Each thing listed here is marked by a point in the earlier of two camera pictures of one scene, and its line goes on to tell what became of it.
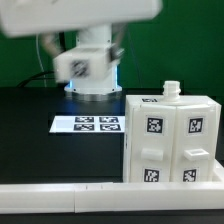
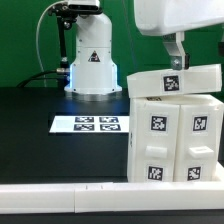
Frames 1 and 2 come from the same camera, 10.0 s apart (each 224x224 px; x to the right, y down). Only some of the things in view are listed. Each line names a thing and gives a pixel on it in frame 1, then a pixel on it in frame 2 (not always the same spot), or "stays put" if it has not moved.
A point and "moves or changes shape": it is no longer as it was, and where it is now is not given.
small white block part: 82,65 moves or changes shape
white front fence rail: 109,197 stays put
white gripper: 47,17 → 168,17
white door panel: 193,139 moves or changes shape
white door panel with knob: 153,143 stays put
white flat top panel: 88,124 stays put
